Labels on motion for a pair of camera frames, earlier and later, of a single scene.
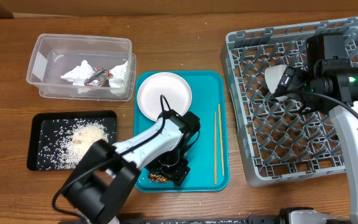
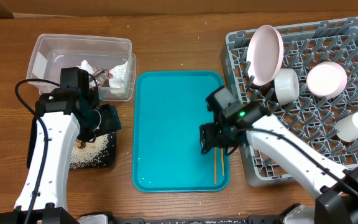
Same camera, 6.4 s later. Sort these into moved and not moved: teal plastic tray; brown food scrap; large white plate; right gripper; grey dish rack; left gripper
Moved: large white plate; brown food scrap; left gripper; right gripper
Not moved: grey dish rack; teal plastic tray
